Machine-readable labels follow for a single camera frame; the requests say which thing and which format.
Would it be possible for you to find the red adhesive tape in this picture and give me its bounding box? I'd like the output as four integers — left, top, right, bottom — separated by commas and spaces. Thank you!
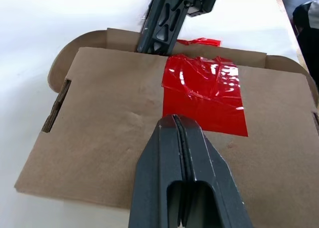
176, 37, 222, 47
160, 53, 250, 138

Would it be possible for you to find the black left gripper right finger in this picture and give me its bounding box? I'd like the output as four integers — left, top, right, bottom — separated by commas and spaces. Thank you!
173, 114, 248, 228

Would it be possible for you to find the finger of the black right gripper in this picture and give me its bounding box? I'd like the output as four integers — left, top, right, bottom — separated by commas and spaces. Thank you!
136, 0, 191, 56

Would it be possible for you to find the brown cardboard box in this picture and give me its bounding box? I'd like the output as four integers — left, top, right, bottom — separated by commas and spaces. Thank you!
13, 27, 319, 212

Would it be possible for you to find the dark bulky object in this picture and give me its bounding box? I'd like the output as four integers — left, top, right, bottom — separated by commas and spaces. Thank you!
292, 0, 319, 92

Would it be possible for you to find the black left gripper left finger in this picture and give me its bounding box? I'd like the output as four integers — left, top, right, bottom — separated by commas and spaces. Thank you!
128, 114, 185, 228

